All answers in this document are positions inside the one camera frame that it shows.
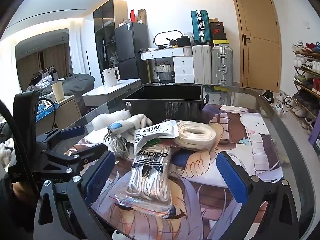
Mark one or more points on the brown cardboard box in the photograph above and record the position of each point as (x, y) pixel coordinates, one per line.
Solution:
(141, 16)

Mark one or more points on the black handbag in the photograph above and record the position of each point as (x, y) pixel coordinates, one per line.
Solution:
(183, 41)

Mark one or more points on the wicker basket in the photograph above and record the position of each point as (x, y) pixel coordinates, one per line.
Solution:
(163, 72)

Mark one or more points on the silver suitcase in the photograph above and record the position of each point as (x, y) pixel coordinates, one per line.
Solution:
(222, 65)

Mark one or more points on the white dresser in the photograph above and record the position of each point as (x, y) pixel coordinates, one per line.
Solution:
(183, 67)

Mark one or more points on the printed anime mat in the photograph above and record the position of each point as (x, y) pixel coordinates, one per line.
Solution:
(262, 140)

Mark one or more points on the white suitcase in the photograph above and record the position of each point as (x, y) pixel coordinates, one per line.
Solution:
(201, 65)

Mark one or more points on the group of assorted shoes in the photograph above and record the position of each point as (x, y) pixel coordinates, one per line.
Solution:
(306, 80)

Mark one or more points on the brown curtain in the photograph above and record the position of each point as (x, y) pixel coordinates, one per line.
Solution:
(52, 60)

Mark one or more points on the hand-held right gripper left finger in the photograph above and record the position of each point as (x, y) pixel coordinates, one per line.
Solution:
(98, 175)

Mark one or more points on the black cardboard box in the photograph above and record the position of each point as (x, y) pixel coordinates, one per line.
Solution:
(162, 107)

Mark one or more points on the white curtain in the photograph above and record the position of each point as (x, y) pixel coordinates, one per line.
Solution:
(77, 47)

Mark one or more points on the blue plastic bag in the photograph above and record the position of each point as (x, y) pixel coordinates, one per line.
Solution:
(46, 113)

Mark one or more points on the wooden door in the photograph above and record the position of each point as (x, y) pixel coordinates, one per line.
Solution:
(260, 55)

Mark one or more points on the wooden cabinet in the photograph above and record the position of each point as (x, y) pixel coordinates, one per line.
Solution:
(67, 112)

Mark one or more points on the purple box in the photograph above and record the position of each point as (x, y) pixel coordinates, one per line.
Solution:
(315, 132)

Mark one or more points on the dark grey refrigerator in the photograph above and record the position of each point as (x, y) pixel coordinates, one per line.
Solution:
(130, 45)

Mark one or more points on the silver medicine pouch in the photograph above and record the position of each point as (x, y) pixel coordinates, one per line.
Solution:
(155, 132)

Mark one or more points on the dark grey beanbag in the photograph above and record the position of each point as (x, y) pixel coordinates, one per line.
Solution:
(80, 85)

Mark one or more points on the teal suitcase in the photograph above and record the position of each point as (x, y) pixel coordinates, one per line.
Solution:
(200, 25)

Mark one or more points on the tan shoe box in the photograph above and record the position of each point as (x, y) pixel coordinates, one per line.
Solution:
(215, 20)

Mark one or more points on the wooden shoe rack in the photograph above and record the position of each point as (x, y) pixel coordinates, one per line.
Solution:
(308, 73)

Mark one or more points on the black glass cabinet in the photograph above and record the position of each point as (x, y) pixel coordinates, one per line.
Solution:
(103, 22)

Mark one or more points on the cream plastic bin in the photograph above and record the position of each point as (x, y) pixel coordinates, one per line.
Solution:
(58, 92)

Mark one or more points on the grey side table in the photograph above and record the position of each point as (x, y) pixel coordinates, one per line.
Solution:
(112, 92)

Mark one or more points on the yellow black shoe box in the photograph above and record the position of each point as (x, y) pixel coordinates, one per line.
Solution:
(220, 43)

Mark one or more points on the oval mirror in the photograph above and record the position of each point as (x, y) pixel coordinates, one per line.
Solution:
(165, 36)

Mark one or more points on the person's left hand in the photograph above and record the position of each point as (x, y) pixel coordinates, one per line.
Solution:
(22, 193)

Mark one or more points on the white electric kettle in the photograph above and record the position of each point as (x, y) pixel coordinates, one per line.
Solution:
(111, 77)

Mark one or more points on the white plush toy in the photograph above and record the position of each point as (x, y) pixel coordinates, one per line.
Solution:
(136, 121)

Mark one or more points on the black shoe box red logo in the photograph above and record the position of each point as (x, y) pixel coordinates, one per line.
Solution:
(217, 31)

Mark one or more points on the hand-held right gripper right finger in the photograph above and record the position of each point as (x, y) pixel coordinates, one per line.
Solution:
(232, 177)

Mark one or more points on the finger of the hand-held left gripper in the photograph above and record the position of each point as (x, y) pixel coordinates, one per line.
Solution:
(72, 132)
(92, 153)

